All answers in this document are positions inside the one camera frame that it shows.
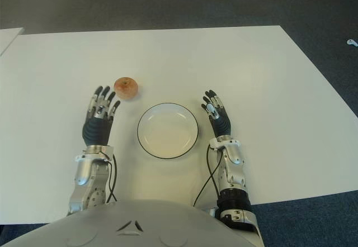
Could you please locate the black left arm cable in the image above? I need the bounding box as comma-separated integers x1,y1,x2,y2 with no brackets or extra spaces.
100,149,118,203

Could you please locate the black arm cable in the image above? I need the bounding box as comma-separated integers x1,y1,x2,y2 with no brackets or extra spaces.
100,149,118,203
192,145,224,207

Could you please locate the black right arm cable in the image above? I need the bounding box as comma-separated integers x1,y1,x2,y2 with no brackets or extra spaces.
192,145,224,207

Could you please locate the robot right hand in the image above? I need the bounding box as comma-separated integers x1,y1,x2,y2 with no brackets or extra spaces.
200,89,232,137

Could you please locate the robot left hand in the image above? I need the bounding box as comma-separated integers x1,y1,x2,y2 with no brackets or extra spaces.
82,85,121,147

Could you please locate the white side table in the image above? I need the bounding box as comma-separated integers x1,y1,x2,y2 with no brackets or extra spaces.
0,27,25,56

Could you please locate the grey robot torso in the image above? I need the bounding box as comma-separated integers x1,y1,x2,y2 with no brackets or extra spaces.
0,199,265,247

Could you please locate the red yellow apple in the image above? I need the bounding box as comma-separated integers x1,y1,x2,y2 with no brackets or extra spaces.
114,77,139,101

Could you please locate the white plate with black rim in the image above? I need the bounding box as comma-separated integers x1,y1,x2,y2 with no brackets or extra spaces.
136,102,200,159

